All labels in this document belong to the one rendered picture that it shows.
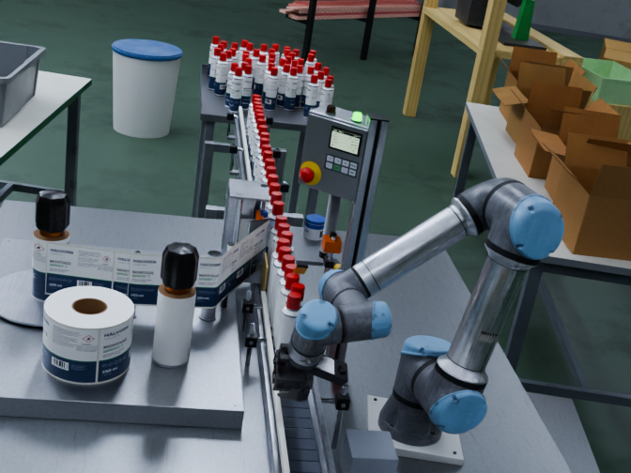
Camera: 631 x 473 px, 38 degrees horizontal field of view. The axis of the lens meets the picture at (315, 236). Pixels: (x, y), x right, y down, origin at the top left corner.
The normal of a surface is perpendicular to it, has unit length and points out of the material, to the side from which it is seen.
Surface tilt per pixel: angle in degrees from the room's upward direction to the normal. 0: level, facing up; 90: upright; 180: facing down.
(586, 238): 90
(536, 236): 80
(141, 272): 90
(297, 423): 0
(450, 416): 95
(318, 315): 30
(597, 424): 0
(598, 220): 90
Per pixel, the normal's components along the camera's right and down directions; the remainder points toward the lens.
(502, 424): 0.15, -0.91
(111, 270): 0.00, 0.40
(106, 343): 0.55, 0.40
